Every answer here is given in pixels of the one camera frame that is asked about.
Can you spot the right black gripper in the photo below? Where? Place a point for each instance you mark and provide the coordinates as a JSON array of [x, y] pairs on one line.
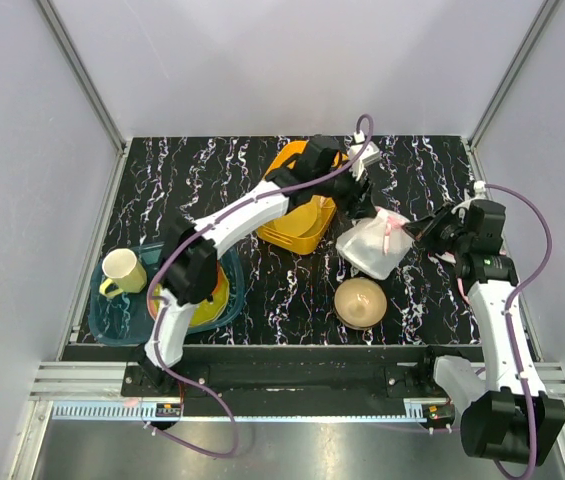
[[425, 229]]

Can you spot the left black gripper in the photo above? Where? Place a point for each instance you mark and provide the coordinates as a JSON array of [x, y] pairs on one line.
[[358, 201]]

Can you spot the white mesh laundry bag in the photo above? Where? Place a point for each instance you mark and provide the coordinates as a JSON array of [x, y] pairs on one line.
[[376, 246]]

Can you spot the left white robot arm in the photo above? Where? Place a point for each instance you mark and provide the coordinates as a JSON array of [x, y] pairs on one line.
[[188, 274]]

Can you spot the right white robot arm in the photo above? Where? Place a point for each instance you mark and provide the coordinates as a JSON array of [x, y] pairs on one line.
[[506, 415]]

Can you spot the flat pink-rimmed mesh bag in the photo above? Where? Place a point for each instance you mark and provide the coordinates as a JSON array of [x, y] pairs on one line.
[[461, 291]]

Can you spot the yellow plastic basket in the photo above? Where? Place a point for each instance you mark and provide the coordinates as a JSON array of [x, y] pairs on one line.
[[302, 230]]

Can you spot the yellow-green dotted plate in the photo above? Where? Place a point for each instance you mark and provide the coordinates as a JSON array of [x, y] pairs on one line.
[[210, 310]]

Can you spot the pink plate under green plate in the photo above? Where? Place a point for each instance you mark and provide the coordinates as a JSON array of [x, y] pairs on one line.
[[154, 302]]

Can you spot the pale yellow mug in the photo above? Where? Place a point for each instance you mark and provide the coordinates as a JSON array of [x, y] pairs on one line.
[[124, 273]]

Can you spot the teal transparent tray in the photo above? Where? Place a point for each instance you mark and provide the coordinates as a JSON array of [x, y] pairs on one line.
[[124, 320]]

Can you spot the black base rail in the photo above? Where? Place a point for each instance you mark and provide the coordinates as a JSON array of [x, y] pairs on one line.
[[374, 371]]

